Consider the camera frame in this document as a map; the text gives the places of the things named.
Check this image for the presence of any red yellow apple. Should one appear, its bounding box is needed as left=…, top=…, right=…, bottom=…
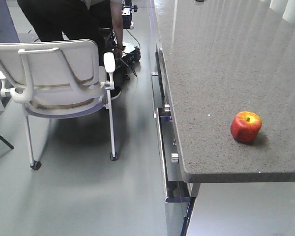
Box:
left=230, top=111, right=262, bottom=144

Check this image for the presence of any white mesh office chair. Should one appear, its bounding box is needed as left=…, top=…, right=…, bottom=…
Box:
left=0, top=39, right=115, bottom=170

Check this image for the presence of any grey stone counter island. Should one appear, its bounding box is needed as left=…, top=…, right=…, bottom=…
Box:
left=154, top=0, right=295, bottom=236

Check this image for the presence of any person in black clothes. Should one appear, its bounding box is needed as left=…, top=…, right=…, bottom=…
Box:
left=16, top=0, right=125, bottom=100

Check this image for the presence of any black equipment on floor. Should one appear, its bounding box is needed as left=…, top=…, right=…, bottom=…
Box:
left=103, top=27, right=142, bottom=81

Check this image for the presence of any blue device on floor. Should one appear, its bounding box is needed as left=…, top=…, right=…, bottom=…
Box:
left=122, top=0, right=138, bottom=30

